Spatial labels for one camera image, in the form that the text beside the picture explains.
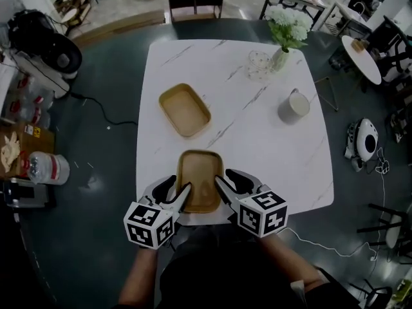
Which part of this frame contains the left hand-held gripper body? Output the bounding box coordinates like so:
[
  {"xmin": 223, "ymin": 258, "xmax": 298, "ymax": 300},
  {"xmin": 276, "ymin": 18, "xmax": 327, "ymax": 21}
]
[{"xmin": 123, "ymin": 195, "xmax": 182, "ymax": 250}]

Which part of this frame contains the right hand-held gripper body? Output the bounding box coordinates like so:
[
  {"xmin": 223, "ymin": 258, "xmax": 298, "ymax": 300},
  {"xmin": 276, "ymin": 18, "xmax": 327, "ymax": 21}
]
[{"xmin": 226, "ymin": 189, "xmax": 289, "ymax": 239}]

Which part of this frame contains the beige paper tray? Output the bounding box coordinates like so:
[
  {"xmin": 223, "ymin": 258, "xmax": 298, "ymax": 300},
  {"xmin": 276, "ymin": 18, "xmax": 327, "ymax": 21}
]
[
  {"xmin": 158, "ymin": 82, "xmax": 212, "ymax": 140},
  {"xmin": 176, "ymin": 149, "xmax": 224, "ymax": 214}
]

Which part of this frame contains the person's left forearm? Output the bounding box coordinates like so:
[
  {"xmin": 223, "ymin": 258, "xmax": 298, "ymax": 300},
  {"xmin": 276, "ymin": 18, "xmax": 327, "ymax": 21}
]
[{"xmin": 117, "ymin": 245, "xmax": 159, "ymax": 309}]

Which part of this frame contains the person's right forearm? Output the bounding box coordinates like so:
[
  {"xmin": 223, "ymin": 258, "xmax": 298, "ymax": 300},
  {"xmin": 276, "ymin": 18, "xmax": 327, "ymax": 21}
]
[{"xmin": 256, "ymin": 226, "xmax": 326, "ymax": 294}]

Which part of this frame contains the person's black clothing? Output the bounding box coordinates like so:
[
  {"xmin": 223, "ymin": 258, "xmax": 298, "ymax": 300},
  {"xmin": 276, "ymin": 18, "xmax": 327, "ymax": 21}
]
[{"xmin": 157, "ymin": 225, "xmax": 366, "ymax": 309}]

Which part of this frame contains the grey ceramic mug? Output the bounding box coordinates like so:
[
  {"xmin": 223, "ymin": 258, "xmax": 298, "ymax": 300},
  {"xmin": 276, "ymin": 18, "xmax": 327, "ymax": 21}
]
[{"xmin": 277, "ymin": 88, "xmax": 311, "ymax": 125}]

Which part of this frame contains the large clear water bottle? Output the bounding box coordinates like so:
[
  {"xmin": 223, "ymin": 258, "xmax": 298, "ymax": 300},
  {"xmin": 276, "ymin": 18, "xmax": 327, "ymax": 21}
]
[{"xmin": 27, "ymin": 151, "xmax": 71, "ymax": 186}]

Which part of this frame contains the clear glass mug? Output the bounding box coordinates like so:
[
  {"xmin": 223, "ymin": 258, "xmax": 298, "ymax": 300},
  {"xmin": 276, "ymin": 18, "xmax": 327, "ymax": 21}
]
[{"xmin": 245, "ymin": 49, "xmax": 275, "ymax": 82}]

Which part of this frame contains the grey metal case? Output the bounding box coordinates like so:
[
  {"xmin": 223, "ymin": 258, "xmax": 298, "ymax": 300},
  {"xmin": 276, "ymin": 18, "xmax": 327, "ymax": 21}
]
[{"xmin": 0, "ymin": 176, "xmax": 56, "ymax": 209}]

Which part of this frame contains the cardboard box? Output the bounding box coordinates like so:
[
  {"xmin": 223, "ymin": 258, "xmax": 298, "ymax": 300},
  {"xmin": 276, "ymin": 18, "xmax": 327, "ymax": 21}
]
[{"xmin": 0, "ymin": 122, "xmax": 56, "ymax": 179}]

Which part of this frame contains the white vase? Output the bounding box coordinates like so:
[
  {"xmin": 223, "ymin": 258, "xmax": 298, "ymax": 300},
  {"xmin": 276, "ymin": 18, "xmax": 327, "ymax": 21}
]
[{"xmin": 270, "ymin": 46, "xmax": 291, "ymax": 73}]

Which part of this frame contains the black white stool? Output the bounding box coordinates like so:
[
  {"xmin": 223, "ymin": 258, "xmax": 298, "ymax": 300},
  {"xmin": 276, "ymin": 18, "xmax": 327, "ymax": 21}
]
[{"xmin": 356, "ymin": 202, "xmax": 412, "ymax": 265}]

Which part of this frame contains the crumpled beige paper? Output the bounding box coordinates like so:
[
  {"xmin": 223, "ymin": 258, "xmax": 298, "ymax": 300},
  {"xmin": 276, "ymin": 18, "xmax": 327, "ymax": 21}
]
[{"xmin": 0, "ymin": 130, "xmax": 22, "ymax": 169}]

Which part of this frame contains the pack of water bottles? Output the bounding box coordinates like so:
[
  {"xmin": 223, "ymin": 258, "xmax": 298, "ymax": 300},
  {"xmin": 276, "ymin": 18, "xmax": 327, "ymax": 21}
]
[{"xmin": 0, "ymin": 72, "xmax": 55, "ymax": 131}]

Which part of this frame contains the black round fan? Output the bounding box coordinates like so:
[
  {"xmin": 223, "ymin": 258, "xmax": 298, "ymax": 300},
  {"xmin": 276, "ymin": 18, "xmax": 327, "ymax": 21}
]
[{"xmin": 40, "ymin": 32, "xmax": 84, "ymax": 77}]

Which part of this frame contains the white flower bouquet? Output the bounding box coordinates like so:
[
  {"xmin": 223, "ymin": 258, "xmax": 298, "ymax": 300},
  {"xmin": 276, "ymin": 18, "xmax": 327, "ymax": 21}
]
[{"xmin": 265, "ymin": 4, "xmax": 314, "ymax": 53}]

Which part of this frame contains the round white side table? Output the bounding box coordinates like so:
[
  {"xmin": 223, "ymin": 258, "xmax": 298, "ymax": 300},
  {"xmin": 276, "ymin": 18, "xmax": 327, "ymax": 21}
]
[{"xmin": 341, "ymin": 35, "xmax": 382, "ymax": 86}]

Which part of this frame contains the white sink table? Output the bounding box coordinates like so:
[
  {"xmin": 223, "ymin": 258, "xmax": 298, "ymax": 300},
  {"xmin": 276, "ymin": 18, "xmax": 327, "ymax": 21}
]
[{"xmin": 321, "ymin": 0, "xmax": 374, "ymax": 39}]

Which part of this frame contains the white floor cable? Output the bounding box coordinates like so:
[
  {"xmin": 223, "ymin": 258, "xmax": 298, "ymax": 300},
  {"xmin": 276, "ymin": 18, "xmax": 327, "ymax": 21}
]
[{"xmin": 279, "ymin": 146, "xmax": 391, "ymax": 264}]

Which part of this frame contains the black floor cable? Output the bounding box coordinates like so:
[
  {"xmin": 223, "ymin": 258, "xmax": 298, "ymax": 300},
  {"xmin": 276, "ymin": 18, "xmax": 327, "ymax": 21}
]
[{"xmin": 69, "ymin": 91, "xmax": 140, "ymax": 127}]

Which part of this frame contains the gold wire stand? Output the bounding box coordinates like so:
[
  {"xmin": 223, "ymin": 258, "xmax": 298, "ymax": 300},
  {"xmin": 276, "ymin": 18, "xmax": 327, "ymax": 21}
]
[{"xmin": 314, "ymin": 76, "xmax": 340, "ymax": 113}]

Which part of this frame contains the black frame chair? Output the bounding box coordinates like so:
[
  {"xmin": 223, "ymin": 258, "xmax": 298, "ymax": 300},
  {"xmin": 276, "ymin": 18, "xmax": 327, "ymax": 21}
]
[{"xmin": 366, "ymin": 14, "xmax": 412, "ymax": 84}]

